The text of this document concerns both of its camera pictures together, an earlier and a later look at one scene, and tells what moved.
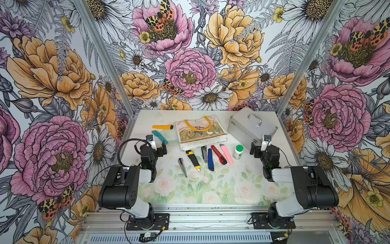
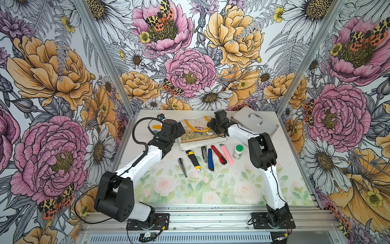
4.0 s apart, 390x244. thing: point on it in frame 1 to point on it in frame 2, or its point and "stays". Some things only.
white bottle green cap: (238, 151) stays
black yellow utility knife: (192, 157) stays
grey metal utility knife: (204, 149) stays
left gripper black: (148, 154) to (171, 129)
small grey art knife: (181, 162) stays
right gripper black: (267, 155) to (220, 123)
